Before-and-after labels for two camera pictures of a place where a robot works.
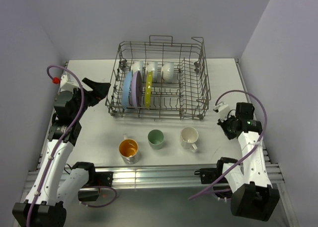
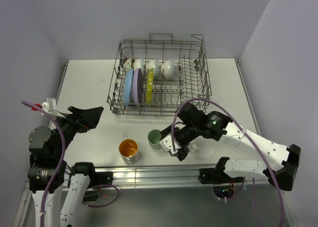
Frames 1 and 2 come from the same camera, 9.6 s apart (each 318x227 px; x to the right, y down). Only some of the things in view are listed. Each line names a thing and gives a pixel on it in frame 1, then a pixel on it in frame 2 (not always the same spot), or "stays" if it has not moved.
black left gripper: x=100 y=91 to x=83 y=119
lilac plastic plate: x=136 y=87 stays
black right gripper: x=222 y=124 to x=183 y=152
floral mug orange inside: x=128 y=149 stays
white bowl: x=167 y=71 stays
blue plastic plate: x=126 y=89 stays
